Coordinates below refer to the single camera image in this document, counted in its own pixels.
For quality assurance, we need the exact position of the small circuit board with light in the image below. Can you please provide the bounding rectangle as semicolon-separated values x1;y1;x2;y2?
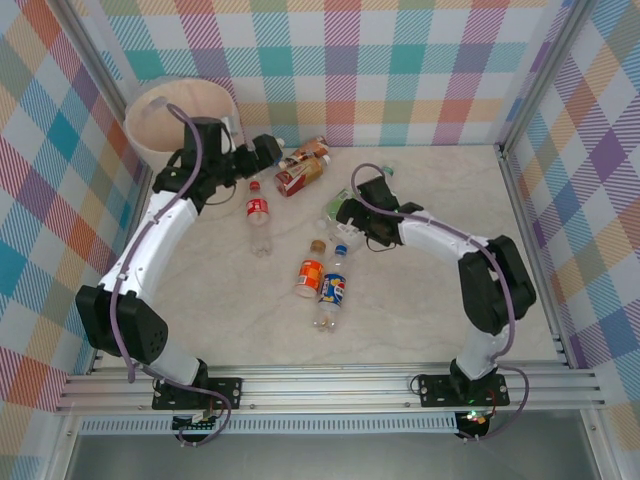
459;409;492;428

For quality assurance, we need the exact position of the slotted white cable duct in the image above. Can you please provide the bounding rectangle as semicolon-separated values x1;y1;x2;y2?
79;413;459;436

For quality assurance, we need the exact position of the red brown label tea bottle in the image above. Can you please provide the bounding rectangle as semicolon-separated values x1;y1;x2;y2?
273;154;333;199

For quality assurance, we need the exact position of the crushed brown orange label bottle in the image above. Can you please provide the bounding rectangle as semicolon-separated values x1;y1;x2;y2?
287;134;332;165

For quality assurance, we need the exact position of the blue yellow label soda bottle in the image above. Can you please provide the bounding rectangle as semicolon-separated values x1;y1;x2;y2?
312;243;350;334

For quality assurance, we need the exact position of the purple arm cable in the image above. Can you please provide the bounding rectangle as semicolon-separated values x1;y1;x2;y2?
110;102;234;449
350;163;532;442

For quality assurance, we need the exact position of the red label cola bottle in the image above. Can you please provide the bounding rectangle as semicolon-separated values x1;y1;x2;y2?
245;180;275;259

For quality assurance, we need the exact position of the green circuit board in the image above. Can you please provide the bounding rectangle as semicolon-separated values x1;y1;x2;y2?
172;409;222;434

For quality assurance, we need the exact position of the orange label brown cap bottle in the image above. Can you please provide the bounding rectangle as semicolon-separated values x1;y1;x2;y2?
293;239;327;300

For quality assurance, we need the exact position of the aluminium side rail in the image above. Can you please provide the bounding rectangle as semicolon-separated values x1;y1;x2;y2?
497;143;576;371
88;163;154;376

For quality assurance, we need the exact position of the pale pink waste bin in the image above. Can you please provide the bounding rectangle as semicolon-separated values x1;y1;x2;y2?
123;74;247;201

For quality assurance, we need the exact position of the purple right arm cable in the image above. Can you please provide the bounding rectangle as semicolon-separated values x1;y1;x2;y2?
350;163;532;442

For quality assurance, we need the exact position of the aluminium frame post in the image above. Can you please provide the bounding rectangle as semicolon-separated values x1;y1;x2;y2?
497;0;601;156
54;0;154;169

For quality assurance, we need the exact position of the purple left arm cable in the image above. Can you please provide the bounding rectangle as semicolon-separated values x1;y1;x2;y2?
110;102;234;449

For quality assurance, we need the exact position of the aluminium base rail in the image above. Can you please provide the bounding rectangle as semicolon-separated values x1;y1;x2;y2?
54;362;609;414

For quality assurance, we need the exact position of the green label clear bottle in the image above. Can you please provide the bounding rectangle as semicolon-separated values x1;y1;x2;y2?
313;187;354;231

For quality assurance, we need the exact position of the clear bottle white printed label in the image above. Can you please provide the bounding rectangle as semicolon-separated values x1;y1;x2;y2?
332;222;367;254

